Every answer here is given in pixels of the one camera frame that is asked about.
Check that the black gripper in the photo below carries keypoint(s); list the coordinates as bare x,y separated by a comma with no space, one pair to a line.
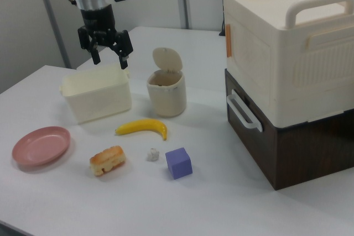
98,23

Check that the white paper ball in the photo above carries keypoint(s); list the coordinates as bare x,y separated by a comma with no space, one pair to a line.
152,155

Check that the cream trash can with lid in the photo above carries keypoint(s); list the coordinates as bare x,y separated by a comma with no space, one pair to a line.
167,97

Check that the cream rectangular plastic bin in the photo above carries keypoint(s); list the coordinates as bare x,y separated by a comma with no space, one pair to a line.
99,100

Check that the yellow banana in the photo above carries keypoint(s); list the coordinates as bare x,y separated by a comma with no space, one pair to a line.
143,126

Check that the toasted bread piece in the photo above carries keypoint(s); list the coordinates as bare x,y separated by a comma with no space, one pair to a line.
108,160

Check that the pink plate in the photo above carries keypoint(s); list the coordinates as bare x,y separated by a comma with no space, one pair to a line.
40,146

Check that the purple foam cube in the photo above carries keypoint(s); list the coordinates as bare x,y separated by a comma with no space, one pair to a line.
179,164

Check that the white toaster oven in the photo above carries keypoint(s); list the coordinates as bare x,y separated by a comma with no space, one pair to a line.
298,153

